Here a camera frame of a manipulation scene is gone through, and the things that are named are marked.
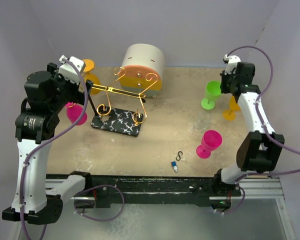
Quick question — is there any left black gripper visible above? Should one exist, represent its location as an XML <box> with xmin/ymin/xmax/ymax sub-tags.
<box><xmin>46</xmin><ymin>63</ymin><xmax>92</xmax><ymax>114</ymax></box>

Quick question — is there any green wine glass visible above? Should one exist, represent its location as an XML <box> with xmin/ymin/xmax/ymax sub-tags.
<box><xmin>200</xmin><ymin>81</ymin><xmax>221</xmax><ymax>110</ymax></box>

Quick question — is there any pink wine glass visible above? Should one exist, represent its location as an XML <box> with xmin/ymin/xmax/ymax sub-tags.
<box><xmin>65</xmin><ymin>102</ymin><xmax>88</xmax><ymax>126</ymax></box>
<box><xmin>196</xmin><ymin>130</ymin><xmax>223</xmax><ymax>159</ymax></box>

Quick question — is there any orange wine glass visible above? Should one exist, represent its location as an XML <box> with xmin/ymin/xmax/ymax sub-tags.
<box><xmin>222</xmin><ymin>96</ymin><xmax>241</xmax><ymax>121</ymax></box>
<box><xmin>82</xmin><ymin>59</ymin><xmax>100</xmax><ymax>85</ymax></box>

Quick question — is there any clear wine glass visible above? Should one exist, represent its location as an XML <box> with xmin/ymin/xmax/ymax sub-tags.
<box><xmin>194</xmin><ymin>111</ymin><xmax>211</xmax><ymax>133</ymax></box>

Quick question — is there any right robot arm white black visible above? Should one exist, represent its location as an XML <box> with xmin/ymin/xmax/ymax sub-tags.
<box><xmin>212</xmin><ymin>56</ymin><xmax>285</xmax><ymax>196</ymax></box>

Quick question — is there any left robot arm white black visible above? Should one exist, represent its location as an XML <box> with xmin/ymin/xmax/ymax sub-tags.
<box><xmin>2</xmin><ymin>56</ymin><xmax>93</xmax><ymax>225</ymax></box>

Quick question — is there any pink wine glass front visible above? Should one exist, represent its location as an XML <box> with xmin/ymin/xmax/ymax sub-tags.
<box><xmin>196</xmin><ymin>130</ymin><xmax>223</xmax><ymax>159</ymax></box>

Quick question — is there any white round drawer cabinet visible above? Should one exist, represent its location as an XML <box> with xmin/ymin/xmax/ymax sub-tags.
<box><xmin>119</xmin><ymin>43</ymin><xmax>165</xmax><ymax>98</ymax></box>

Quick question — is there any black s-hook carabiner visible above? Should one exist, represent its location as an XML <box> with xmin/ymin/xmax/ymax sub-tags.
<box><xmin>175</xmin><ymin>150</ymin><xmax>183</xmax><ymax>161</ymax></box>

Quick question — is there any small blue white bottle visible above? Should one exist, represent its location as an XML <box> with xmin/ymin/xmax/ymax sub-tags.
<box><xmin>171</xmin><ymin>161</ymin><xmax>178</xmax><ymax>173</ymax></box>

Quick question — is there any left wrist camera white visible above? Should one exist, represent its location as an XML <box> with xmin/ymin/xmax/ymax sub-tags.
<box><xmin>58</xmin><ymin>55</ymin><xmax>86</xmax><ymax>85</ymax></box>

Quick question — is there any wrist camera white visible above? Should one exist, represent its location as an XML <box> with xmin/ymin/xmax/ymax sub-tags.
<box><xmin>58</xmin><ymin>55</ymin><xmax>86</xmax><ymax>85</ymax></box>
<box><xmin>223</xmin><ymin>54</ymin><xmax>241</xmax><ymax>75</ymax></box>

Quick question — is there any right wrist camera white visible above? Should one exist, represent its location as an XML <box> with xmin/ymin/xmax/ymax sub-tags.
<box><xmin>223</xmin><ymin>54</ymin><xmax>241</xmax><ymax>75</ymax></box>

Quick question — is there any gold wire wine glass rack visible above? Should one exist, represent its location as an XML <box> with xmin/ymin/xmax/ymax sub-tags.
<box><xmin>88</xmin><ymin>72</ymin><xmax>158</xmax><ymax>137</ymax></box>

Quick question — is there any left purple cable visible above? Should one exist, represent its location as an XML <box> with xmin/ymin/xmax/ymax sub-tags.
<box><xmin>19</xmin><ymin>58</ymin><xmax>89</xmax><ymax>240</ymax></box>

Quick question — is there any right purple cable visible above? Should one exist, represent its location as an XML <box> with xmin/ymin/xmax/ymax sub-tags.
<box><xmin>226</xmin><ymin>45</ymin><xmax>300</xmax><ymax>176</ymax></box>

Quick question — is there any purple cable loop under rail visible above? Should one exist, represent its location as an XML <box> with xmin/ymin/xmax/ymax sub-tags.
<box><xmin>73</xmin><ymin>184</ymin><xmax>126</xmax><ymax>222</ymax></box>

